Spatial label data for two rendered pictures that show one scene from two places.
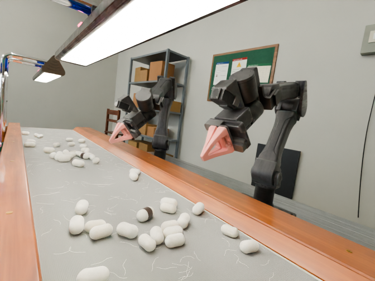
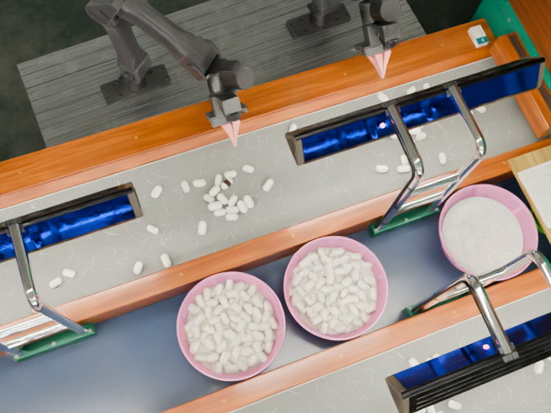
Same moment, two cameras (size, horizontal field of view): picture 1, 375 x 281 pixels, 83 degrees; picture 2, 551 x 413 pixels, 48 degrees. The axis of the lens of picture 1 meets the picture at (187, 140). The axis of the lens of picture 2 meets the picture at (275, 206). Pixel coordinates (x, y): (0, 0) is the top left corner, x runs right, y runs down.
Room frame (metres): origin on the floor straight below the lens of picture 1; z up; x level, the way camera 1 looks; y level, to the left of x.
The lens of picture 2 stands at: (0.51, 0.91, 2.29)
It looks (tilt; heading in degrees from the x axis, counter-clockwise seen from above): 71 degrees down; 279
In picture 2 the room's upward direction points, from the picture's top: 10 degrees clockwise
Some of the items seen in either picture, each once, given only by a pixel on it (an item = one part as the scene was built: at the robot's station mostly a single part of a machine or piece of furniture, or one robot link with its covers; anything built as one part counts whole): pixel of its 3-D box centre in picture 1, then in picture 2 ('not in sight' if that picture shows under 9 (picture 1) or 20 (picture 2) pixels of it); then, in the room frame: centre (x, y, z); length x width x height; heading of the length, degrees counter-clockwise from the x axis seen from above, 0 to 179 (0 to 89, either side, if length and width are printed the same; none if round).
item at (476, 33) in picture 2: not in sight; (478, 36); (0.21, -0.33, 0.77); 0.06 x 0.04 x 0.02; 130
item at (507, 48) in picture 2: not in sight; (526, 83); (0.06, -0.18, 0.83); 0.30 x 0.06 x 0.07; 130
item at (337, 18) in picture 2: (263, 195); (320, 14); (0.68, -0.27, 0.71); 0.20 x 0.07 x 0.08; 43
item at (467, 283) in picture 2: not in sight; (482, 317); (0.05, 0.52, 0.90); 0.20 x 0.19 x 0.45; 40
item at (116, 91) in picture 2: (159, 156); (134, 78); (1.12, 0.14, 0.71); 0.20 x 0.07 x 0.08; 43
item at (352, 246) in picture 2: not in sight; (333, 290); (0.39, 0.53, 0.72); 0.27 x 0.27 x 0.10
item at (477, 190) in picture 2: not in sight; (481, 235); (0.05, 0.25, 0.72); 0.27 x 0.27 x 0.10
